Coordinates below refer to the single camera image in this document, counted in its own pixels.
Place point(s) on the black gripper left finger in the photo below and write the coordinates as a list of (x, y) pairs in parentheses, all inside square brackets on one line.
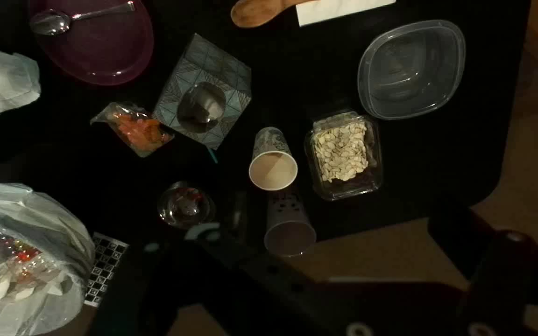
[(158, 292)]

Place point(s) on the small clear glass bowl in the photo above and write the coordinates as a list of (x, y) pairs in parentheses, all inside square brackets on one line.
[(186, 206)]

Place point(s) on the dark translucent cup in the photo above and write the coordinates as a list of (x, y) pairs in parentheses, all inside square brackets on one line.
[(289, 234)]

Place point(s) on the rubbish bin with plastic liner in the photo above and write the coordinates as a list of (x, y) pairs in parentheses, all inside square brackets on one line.
[(38, 218)]

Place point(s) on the metal spoon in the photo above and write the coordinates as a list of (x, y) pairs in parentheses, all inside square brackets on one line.
[(50, 23)]

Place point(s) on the white paper cup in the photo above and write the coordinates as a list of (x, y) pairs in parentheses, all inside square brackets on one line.
[(272, 171)]

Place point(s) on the orange wrapper trash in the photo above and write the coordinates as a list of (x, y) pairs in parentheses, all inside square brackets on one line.
[(25, 255)]

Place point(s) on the orange snack packet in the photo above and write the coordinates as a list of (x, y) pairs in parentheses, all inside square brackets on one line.
[(139, 132)]

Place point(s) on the white tissue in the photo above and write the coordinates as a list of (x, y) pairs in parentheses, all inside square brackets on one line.
[(1, 81)]

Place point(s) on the wooden spoon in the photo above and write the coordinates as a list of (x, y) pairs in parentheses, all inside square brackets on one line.
[(257, 12)]

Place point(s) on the purple plate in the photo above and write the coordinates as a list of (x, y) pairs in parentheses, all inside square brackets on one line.
[(107, 53)]

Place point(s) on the black white checkerboard card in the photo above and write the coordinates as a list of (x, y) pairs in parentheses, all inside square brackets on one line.
[(104, 268)]

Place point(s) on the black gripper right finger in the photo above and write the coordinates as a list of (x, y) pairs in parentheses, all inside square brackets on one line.
[(513, 281)]

